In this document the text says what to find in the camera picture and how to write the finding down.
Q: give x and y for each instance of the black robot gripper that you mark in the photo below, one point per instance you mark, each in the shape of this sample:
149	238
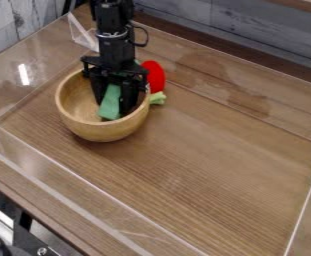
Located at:
115	66

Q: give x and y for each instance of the green rectangular block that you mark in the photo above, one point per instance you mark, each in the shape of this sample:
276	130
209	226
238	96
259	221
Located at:
108	108

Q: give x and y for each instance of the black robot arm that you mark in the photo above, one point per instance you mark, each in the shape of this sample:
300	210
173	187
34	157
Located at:
113	15

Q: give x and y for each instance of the brown wooden bowl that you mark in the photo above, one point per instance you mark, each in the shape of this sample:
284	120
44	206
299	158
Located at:
89	120

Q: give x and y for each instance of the red plush strawberry toy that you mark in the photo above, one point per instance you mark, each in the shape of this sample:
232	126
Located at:
156	80

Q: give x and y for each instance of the clear acrylic tray wall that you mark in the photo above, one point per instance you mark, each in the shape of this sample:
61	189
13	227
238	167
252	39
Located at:
92	220

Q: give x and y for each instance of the black table clamp mount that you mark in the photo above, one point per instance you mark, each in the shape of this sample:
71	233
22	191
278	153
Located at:
25	240

